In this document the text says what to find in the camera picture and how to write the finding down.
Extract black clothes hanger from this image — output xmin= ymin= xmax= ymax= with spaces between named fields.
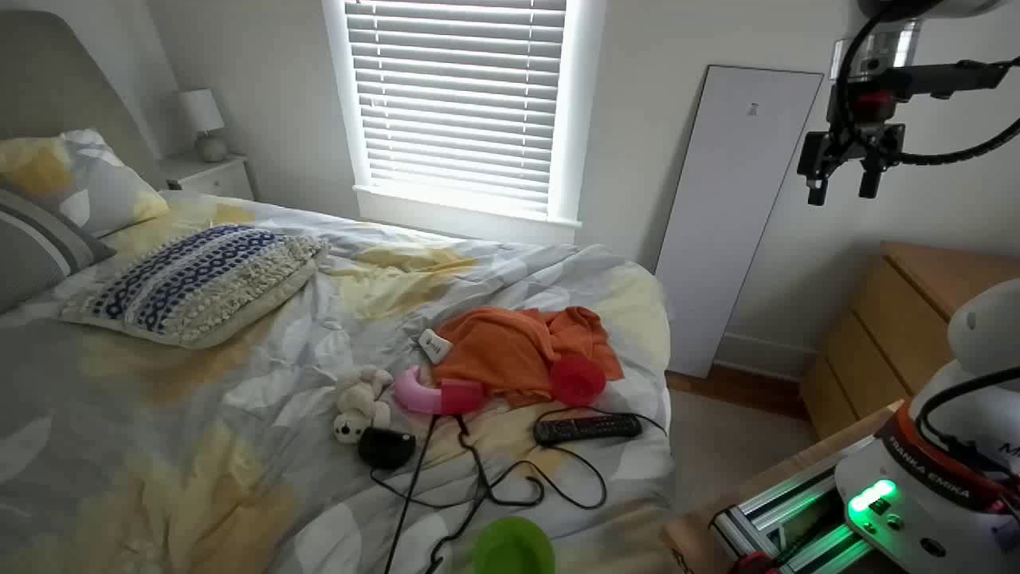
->
xmin=380 ymin=412 xmax=550 ymax=574

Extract grey striped pillow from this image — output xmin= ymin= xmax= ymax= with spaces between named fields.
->
xmin=0 ymin=184 xmax=113 ymax=317

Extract white window frame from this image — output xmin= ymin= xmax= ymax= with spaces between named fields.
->
xmin=319 ymin=0 xmax=608 ymax=250

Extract white flat board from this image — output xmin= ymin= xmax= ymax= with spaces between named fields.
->
xmin=652 ymin=64 xmax=825 ymax=379

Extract green plastic bowl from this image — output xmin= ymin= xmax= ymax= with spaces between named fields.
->
xmin=463 ymin=516 xmax=558 ymax=574

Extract white stuffed toy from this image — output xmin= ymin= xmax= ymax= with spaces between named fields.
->
xmin=331 ymin=363 xmax=394 ymax=446

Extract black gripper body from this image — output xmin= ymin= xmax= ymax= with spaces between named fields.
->
xmin=795 ymin=90 xmax=907 ymax=167

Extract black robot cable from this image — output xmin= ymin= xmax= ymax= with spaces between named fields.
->
xmin=825 ymin=8 xmax=1020 ymax=168

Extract black round object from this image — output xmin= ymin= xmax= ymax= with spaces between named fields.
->
xmin=358 ymin=423 xmax=416 ymax=471

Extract blue white patterned pillow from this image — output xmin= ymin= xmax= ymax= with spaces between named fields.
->
xmin=57 ymin=224 xmax=323 ymax=352

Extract thin black cable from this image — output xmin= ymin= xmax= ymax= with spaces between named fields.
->
xmin=369 ymin=407 xmax=666 ymax=574

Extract pink curved plush toy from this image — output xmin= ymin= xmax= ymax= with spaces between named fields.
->
xmin=393 ymin=363 xmax=492 ymax=421

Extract small white charger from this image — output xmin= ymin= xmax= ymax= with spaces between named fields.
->
xmin=413 ymin=324 xmax=451 ymax=363

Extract black tv remote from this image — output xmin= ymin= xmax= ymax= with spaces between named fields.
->
xmin=530 ymin=407 xmax=648 ymax=451

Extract grey headboard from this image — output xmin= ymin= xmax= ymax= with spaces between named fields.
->
xmin=0 ymin=8 xmax=163 ymax=178

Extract wooden dresser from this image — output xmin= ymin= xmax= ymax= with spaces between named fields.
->
xmin=801 ymin=241 xmax=1020 ymax=441

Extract aluminium mounting rail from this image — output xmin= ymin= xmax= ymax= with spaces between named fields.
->
xmin=707 ymin=463 xmax=889 ymax=574

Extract white window blinds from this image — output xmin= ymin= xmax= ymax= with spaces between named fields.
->
xmin=342 ymin=0 xmax=569 ymax=209

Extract orange cloth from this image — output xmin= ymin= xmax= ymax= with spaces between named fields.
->
xmin=430 ymin=303 xmax=626 ymax=407

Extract white nightstand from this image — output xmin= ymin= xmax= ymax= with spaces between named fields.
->
xmin=157 ymin=154 xmax=257 ymax=205

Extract yellow white pillow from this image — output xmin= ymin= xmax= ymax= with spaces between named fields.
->
xmin=0 ymin=126 xmax=173 ymax=238

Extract white table lamp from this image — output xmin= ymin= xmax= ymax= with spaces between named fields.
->
xmin=176 ymin=86 xmax=231 ymax=167

